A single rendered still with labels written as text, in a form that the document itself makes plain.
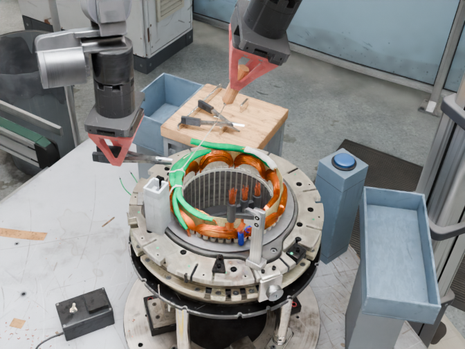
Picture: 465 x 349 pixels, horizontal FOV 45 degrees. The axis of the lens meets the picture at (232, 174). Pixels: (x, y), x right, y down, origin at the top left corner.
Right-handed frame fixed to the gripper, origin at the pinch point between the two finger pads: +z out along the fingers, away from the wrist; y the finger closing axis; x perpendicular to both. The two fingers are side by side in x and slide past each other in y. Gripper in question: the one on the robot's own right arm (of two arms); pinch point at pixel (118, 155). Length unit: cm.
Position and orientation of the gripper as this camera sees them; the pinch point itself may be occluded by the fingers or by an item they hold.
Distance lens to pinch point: 91.6
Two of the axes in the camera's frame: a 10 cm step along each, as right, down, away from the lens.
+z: -0.8, 7.6, 6.5
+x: 9.9, 1.5, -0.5
